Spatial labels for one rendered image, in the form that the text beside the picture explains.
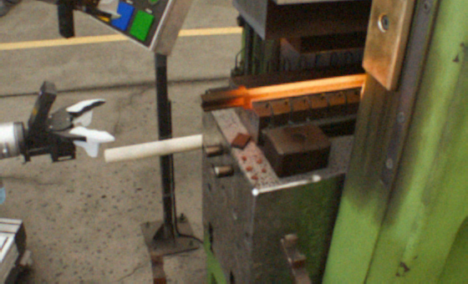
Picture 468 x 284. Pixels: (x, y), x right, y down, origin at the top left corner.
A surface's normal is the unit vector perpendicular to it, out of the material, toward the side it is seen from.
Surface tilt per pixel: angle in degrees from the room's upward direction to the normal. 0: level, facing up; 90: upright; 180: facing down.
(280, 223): 90
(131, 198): 0
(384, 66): 90
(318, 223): 90
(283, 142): 0
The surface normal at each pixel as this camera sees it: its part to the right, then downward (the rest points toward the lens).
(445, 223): 0.32, 0.55
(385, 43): -0.95, 0.15
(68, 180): 0.04, -0.82
